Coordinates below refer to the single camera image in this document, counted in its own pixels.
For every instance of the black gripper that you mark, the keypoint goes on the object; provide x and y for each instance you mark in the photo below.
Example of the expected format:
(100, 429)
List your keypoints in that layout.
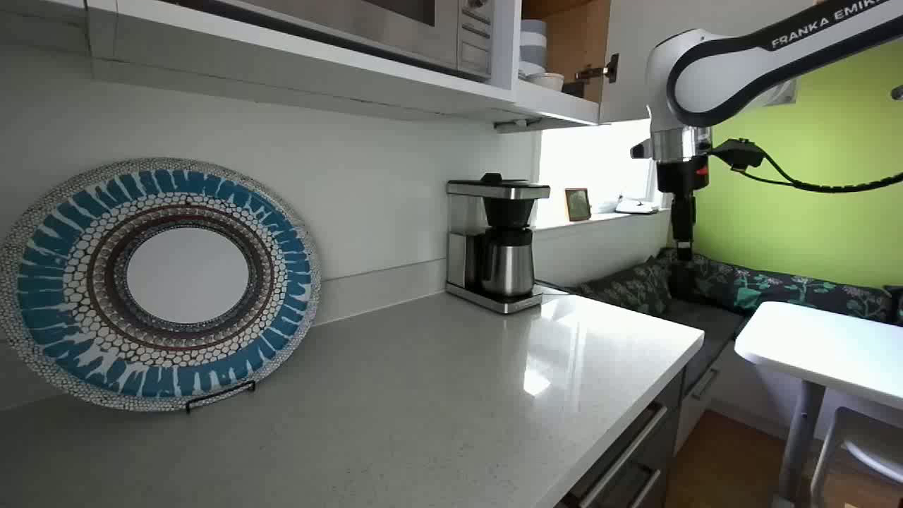
(681, 181)

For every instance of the white cabinet door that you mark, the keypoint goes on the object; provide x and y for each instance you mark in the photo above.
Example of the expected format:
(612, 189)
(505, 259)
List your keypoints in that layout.
(636, 26)

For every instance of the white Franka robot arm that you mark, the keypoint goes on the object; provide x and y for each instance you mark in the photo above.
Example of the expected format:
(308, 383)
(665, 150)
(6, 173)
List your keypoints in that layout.
(702, 79)

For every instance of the grey lower drawer cabinet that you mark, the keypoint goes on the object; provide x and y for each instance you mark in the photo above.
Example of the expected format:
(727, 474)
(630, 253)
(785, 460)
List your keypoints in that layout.
(633, 473)

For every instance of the stacked bowls in cabinet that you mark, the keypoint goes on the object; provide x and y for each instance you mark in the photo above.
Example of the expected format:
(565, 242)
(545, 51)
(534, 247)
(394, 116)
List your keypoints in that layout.
(534, 54)

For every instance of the white upper cabinet shelf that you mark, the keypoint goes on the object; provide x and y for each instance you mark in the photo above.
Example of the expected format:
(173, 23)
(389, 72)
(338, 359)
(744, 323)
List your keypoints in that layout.
(173, 46)

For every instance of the dark patterned bench cushion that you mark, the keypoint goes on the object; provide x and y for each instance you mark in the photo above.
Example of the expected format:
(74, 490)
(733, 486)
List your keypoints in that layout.
(720, 297)

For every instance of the white dish on windowsill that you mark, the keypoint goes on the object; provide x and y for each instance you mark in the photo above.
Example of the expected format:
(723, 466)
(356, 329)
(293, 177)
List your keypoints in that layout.
(636, 208)

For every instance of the small framed picture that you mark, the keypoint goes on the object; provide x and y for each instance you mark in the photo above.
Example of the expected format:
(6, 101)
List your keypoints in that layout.
(576, 204)

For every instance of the steel drip coffee maker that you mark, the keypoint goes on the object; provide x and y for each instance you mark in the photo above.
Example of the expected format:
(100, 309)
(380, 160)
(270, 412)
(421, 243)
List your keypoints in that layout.
(496, 267)

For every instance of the white side table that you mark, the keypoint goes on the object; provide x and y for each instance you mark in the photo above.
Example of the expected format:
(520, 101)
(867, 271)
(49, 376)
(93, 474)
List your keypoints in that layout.
(822, 350)

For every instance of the white chair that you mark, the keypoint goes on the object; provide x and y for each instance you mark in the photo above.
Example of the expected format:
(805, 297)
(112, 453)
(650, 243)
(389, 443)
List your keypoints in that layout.
(870, 442)

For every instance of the stainless steel microwave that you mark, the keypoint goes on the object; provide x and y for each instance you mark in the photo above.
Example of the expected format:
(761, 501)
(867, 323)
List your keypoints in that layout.
(441, 34)

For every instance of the blue patterned decorative plate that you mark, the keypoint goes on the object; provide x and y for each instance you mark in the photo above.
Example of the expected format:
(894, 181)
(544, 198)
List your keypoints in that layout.
(149, 284)

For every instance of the black wire plate stand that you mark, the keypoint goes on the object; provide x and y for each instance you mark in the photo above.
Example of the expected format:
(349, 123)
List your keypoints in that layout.
(220, 395)

